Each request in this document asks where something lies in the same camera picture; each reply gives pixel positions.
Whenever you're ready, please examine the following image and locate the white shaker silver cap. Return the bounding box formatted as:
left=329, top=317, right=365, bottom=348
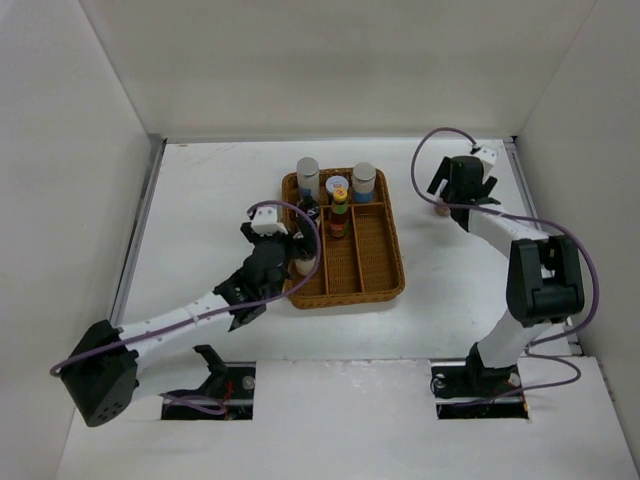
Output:
left=296, top=157, right=320, bottom=202

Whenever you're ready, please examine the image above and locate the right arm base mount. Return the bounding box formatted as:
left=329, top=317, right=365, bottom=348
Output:
left=430, top=348, right=529, bottom=420

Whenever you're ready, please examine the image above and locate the brown wicker tray basket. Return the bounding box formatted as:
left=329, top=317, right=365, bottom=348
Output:
left=289, top=168, right=405, bottom=309

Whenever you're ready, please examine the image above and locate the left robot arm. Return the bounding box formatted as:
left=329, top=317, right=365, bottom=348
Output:
left=52, top=221, right=322, bottom=427

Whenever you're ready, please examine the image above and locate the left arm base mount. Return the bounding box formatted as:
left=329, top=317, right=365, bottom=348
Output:
left=160, top=345, right=257, bottom=421

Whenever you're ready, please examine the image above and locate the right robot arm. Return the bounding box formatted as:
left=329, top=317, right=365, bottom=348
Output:
left=427, top=156, right=584, bottom=398

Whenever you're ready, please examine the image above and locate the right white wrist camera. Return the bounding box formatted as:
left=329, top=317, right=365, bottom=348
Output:
left=470, top=144, right=498, bottom=172

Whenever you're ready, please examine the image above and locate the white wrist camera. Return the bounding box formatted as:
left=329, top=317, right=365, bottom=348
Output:
left=250, top=205, right=288, bottom=236
left=470, top=144, right=498, bottom=172

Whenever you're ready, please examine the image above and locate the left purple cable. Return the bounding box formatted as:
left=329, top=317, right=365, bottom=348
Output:
left=49, top=200, right=321, bottom=416

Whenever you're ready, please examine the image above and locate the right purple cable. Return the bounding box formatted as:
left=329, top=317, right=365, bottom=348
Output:
left=410, top=128, right=600, bottom=404

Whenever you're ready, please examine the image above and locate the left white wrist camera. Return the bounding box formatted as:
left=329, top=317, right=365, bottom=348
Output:
left=250, top=205, right=288, bottom=236

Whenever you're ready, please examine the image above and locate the dark pepper grinder jar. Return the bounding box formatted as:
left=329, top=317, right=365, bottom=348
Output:
left=294, top=196, right=321, bottom=276

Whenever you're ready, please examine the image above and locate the white shaker blue label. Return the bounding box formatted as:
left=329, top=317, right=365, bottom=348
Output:
left=351, top=162, right=376, bottom=203

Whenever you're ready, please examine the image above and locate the purple cable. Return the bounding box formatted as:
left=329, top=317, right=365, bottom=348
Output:
left=49, top=200, right=321, bottom=416
left=410, top=128, right=600, bottom=404

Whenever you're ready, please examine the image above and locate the spice jar red label lid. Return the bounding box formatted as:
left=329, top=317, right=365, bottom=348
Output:
left=325, top=175, right=349, bottom=204

